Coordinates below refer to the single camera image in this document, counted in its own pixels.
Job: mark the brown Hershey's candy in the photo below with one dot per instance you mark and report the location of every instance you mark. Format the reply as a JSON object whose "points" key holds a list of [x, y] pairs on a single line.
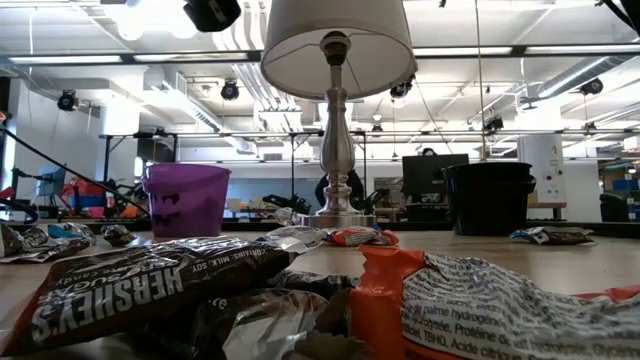
{"points": [[118, 235], [27, 237], [260, 320], [567, 235], [45, 253], [315, 282], [140, 295]]}

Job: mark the person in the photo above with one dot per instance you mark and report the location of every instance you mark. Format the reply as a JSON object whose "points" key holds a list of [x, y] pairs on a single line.
{"points": [[356, 187], [428, 151]]}

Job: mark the orange Reese's candy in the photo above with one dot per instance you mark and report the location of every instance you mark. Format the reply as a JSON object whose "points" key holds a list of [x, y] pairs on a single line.
{"points": [[360, 236], [500, 310]]}

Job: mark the white shade silver table lamp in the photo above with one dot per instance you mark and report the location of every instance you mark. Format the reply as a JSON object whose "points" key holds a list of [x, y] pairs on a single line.
{"points": [[336, 150]]}

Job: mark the silver ceiling duct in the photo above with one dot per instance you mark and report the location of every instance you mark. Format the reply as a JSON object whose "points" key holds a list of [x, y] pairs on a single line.
{"points": [[575, 75]]}

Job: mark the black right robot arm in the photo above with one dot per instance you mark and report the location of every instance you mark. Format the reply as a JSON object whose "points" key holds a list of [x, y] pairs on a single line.
{"points": [[632, 10]]}

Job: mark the black computer monitor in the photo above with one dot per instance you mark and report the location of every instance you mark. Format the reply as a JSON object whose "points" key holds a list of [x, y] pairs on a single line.
{"points": [[425, 172]]}

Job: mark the black aluminium table frame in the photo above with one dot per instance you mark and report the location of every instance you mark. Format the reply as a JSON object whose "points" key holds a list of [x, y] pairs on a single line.
{"points": [[250, 226]]}

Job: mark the black plastic bucket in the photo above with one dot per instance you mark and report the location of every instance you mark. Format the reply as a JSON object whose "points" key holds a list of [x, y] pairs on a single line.
{"points": [[490, 200]]}

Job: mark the wooden side table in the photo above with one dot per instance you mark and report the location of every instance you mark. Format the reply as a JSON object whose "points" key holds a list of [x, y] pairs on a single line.
{"points": [[545, 205]]}

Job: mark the background black robot arm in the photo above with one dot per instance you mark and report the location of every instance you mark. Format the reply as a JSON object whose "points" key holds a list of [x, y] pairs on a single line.
{"points": [[287, 202], [372, 200]]}

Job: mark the shelf with blue bins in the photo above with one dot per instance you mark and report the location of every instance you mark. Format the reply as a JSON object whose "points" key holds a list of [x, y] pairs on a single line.
{"points": [[622, 182]]}

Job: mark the blue screen monitor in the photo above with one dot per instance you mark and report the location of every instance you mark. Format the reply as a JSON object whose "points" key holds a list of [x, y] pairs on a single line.
{"points": [[52, 180]]}

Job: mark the purple plastic bucket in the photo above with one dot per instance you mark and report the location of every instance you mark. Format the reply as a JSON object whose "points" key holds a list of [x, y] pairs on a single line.
{"points": [[200, 200]]}

